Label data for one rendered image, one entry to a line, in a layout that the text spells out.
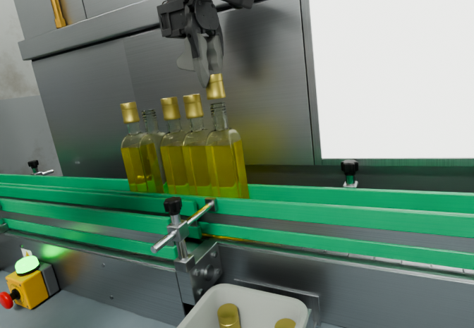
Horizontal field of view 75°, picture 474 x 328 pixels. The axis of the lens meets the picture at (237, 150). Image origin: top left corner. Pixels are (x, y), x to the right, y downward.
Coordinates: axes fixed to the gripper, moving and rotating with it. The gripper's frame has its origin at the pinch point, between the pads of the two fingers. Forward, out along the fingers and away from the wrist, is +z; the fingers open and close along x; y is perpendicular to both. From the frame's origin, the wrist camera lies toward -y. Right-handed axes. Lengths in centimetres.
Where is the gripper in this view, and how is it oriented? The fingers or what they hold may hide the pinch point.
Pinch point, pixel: (213, 79)
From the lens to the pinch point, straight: 58.9
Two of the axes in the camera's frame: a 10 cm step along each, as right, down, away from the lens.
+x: -4.6, 2.7, -8.5
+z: 1.4, 9.6, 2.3
